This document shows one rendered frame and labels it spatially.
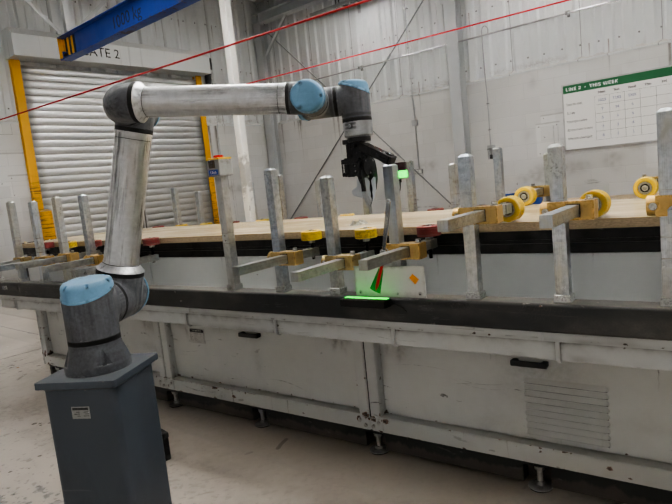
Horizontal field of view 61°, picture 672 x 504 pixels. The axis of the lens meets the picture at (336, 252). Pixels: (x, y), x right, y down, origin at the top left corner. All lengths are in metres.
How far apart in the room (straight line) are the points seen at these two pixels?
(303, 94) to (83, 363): 0.99
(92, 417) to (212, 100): 0.96
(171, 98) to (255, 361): 1.38
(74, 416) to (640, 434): 1.66
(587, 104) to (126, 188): 7.71
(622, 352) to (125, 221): 1.48
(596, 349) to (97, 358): 1.39
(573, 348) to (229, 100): 1.16
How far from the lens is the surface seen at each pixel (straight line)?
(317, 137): 11.51
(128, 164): 1.90
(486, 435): 2.13
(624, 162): 8.85
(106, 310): 1.81
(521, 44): 9.41
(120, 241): 1.93
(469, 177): 1.67
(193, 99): 1.70
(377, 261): 1.61
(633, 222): 1.78
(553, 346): 1.71
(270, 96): 1.64
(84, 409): 1.83
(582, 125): 8.97
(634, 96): 8.82
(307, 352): 2.46
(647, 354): 1.66
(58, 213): 3.28
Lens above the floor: 1.08
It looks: 7 degrees down
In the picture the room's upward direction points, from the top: 6 degrees counter-clockwise
